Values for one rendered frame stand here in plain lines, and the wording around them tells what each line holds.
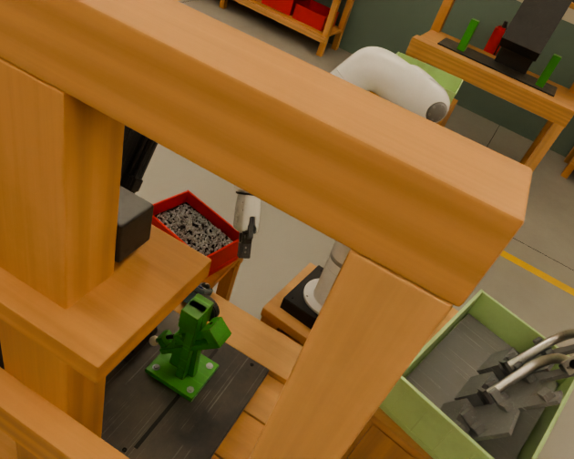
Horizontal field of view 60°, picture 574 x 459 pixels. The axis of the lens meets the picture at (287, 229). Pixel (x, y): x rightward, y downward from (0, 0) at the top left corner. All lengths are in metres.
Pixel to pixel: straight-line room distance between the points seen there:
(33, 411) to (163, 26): 0.68
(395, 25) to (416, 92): 5.36
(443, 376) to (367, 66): 1.05
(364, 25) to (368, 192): 6.39
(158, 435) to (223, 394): 0.20
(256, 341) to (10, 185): 1.03
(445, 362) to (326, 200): 1.49
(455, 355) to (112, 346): 1.40
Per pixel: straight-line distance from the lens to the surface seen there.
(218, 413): 1.38
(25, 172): 0.61
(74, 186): 0.58
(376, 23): 6.69
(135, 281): 0.75
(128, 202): 0.74
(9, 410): 0.95
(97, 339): 0.69
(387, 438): 1.70
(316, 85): 0.41
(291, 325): 1.67
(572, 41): 6.31
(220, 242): 1.81
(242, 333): 1.54
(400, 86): 1.26
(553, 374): 1.73
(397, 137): 0.38
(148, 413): 1.36
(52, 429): 0.93
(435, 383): 1.77
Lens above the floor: 2.10
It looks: 38 degrees down
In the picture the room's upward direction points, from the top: 20 degrees clockwise
